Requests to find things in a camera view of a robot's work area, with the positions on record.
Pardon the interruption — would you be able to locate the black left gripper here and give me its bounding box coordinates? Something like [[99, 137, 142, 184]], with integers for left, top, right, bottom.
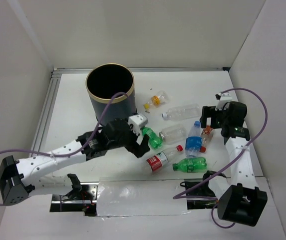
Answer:
[[107, 122, 149, 156]]

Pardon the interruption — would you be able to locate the small orange-cap bottle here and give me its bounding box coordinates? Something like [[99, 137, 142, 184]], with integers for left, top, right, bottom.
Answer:
[[200, 125, 214, 153]]

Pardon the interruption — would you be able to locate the red-label red-cap bottle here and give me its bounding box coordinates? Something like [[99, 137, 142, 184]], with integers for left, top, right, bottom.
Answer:
[[144, 145, 183, 174]]

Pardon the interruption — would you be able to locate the blue-label blue-cap bottle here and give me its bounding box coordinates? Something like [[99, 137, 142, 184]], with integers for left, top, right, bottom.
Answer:
[[185, 121, 202, 158]]

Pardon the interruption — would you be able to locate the clear bottle white cap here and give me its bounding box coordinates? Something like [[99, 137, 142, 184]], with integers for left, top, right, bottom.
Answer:
[[161, 103, 201, 122]]

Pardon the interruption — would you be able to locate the clear capless crushed bottle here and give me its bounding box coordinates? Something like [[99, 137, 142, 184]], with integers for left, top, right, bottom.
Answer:
[[159, 124, 186, 145]]

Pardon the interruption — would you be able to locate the green bottle green cap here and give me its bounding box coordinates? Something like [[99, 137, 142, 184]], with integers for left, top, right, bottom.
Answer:
[[172, 157, 207, 173]]

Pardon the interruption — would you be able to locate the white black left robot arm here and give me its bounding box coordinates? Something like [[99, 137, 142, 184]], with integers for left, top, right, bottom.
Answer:
[[0, 114, 150, 206]]

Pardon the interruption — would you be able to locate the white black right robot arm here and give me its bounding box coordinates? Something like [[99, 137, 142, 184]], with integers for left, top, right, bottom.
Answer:
[[200, 101, 268, 227]]

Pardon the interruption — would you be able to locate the dark blue gold-rimmed bin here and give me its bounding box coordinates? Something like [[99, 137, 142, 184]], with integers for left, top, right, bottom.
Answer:
[[85, 63, 137, 125]]

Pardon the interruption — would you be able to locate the small yellow-cap clear bottle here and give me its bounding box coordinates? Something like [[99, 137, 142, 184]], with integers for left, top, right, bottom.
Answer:
[[143, 90, 169, 110]]

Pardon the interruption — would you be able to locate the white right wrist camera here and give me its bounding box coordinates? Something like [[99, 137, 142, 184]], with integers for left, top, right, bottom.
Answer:
[[215, 92, 233, 111]]

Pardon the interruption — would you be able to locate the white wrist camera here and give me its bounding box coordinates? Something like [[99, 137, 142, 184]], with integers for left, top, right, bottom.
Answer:
[[127, 113, 148, 136], [215, 92, 233, 111]]

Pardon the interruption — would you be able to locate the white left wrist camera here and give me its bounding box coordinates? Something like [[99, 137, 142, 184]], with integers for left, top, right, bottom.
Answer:
[[127, 113, 148, 136]]

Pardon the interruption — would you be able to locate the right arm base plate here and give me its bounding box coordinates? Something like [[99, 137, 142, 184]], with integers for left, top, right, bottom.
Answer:
[[180, 181, 216, 210]]

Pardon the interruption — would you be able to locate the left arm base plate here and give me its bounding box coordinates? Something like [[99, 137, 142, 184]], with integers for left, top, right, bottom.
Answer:
[[49, 182, 99, 217]]

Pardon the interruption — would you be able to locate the aluminium frame rail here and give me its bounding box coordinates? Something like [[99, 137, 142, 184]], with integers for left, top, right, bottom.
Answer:
[[31, 69, 62, 152]]

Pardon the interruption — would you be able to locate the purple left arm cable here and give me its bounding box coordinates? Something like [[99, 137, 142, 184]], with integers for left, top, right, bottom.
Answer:
[[0, 91, 131, 207]]

